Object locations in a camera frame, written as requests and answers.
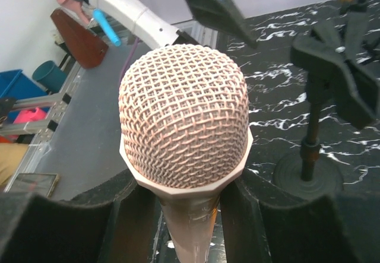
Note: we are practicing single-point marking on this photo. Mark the dark smartphone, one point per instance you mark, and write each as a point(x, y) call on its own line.
point(40, 183)

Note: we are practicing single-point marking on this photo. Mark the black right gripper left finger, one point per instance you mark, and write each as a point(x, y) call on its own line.
point(111, 222)

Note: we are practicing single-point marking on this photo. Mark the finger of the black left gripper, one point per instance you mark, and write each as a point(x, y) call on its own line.
point(223, 16)

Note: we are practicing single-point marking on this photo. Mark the black round-base stand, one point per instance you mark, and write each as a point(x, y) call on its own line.
point(328, 55)

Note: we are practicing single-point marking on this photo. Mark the blue plastic bin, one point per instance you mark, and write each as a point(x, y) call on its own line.
point(17, 85)

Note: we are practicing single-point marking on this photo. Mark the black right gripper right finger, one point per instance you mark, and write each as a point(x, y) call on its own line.
point(262, 223)

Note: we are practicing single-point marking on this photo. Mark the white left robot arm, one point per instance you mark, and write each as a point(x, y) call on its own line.
point(142, 22)

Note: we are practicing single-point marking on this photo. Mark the brown wooden metronome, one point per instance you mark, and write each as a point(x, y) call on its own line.
point(87, 48)

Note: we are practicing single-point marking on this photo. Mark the teal round cup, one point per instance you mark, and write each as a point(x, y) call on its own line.
point(49, 75)

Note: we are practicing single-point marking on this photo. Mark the pink plastic object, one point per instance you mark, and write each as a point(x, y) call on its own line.
point(30, 115)

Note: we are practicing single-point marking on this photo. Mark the cream pink microphone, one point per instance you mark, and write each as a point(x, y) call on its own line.
point(184, 115)

